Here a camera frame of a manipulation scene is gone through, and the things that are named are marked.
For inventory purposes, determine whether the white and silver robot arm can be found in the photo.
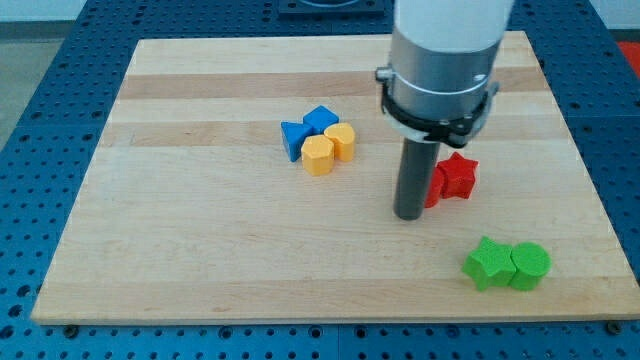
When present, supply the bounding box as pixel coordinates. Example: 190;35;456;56
375;0;514;148

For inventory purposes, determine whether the yellow heart block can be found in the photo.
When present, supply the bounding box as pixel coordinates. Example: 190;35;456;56
324;123;356;162

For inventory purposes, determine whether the yellow hexagon block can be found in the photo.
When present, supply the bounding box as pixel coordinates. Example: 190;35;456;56
301;135;334;176

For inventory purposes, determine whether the blue triangle block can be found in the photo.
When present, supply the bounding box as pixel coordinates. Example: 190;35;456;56
280;121;313;162

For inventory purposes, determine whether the blue cube block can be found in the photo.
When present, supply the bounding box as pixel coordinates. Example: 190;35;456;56
303;105;340;135

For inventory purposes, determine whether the wooden board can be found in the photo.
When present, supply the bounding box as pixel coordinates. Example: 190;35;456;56
31;31;639;325

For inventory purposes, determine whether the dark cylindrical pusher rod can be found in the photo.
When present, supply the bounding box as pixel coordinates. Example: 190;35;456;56
393;139;440;221

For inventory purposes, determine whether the red block behind rod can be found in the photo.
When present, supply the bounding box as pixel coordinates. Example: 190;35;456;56
424;167;446;208

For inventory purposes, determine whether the red star block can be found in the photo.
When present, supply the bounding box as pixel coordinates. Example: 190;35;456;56
438;152;479;199

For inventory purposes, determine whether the green star block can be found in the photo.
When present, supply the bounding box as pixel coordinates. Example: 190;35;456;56
462;236;516;291

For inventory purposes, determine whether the green cylinder block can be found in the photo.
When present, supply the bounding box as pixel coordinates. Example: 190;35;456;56
509;242;552;291

